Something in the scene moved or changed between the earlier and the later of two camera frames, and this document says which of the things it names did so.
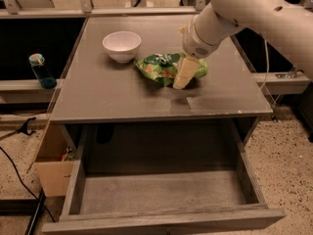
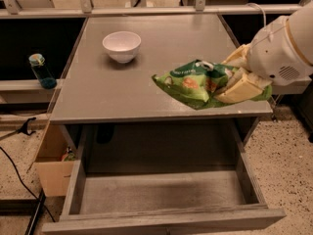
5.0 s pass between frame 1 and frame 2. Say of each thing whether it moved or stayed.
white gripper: moved
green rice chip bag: moved
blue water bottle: stayed
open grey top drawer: stayed
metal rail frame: stayed
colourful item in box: stayed
